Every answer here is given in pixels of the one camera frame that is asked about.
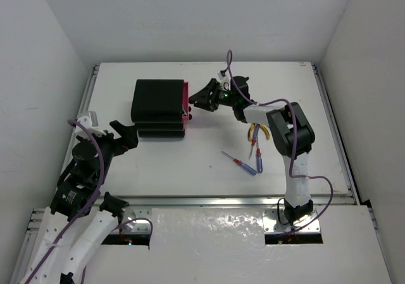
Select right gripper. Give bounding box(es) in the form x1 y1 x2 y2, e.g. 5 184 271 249
190 78 237 112

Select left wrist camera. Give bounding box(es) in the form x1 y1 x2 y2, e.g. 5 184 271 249
76 111 106 136

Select black drawer cabinet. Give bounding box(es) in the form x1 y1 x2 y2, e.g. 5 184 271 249
130 79 189 139

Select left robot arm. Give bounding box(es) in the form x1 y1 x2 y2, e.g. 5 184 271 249
21 116 138 283

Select pink top drawer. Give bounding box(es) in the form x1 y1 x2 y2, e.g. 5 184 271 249
182 82 191 122

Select purple screwdriver thin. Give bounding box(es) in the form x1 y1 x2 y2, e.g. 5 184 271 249
248 124 259 159

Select yellow long-nose pliers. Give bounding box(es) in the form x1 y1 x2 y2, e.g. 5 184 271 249
247 124 270 142

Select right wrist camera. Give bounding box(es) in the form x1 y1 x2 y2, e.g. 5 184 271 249
218 71 230 90

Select white front cover panel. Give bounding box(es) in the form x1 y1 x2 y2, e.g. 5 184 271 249
151 207 265 251

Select aluminium frame rail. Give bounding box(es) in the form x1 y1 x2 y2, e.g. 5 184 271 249
25 196 377 234

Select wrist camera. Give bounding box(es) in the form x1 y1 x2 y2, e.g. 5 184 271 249
76 111 106 136
218 71 230 90

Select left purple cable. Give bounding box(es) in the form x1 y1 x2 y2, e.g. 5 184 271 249
22 116 153 284

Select blue screwdriver red collar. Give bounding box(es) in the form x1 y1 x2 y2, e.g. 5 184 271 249
221 151 257 176

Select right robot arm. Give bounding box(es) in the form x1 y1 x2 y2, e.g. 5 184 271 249
189 76 315 225

